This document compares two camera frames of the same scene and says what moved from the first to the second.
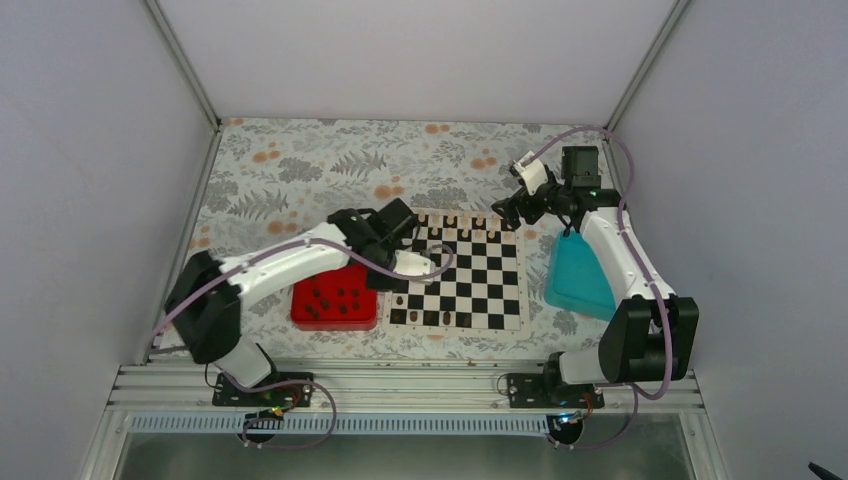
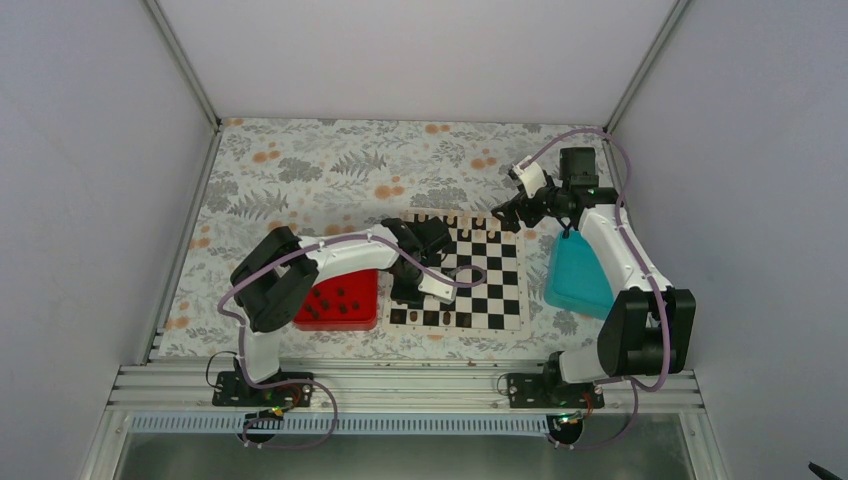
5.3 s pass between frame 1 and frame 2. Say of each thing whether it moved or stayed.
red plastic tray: stayed
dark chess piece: stayed
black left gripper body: moved
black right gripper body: stayed
